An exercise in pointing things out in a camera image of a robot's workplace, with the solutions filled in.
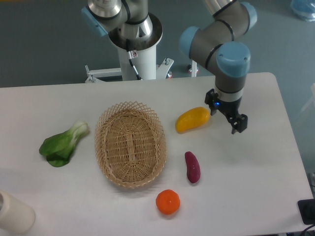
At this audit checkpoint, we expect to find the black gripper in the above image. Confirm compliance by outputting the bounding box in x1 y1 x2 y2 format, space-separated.
205 89 248 134

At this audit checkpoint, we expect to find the yellow mango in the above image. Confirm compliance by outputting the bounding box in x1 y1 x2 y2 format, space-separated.
175 107 211 133

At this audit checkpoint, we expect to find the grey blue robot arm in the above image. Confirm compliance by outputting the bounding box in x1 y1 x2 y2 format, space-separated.
81 0 257 133

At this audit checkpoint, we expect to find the purple sweet potato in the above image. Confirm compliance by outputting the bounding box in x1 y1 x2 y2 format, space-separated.
185 151 201 184

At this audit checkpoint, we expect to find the woven wicker basket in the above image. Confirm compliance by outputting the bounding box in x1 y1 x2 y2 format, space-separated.
94 101 167 189

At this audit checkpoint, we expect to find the orange tangerine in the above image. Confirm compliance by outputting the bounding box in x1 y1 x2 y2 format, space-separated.
156 189 181 215

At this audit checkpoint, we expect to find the black device at edge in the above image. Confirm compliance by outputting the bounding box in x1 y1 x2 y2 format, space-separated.
297 199 315 225

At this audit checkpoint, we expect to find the blue bag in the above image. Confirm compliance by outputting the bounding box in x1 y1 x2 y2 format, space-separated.
290 0 315 22

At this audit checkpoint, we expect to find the green bok choy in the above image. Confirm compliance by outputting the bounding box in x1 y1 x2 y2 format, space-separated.
39 121 89 168

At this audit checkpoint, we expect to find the white cylinder bottle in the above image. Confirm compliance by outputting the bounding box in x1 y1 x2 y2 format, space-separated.
0 190 35 234

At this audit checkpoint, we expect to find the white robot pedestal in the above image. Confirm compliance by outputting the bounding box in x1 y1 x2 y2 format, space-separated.
84 12 199 83

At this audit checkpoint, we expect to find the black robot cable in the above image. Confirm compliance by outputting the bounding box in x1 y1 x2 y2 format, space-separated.
126 38 143 81

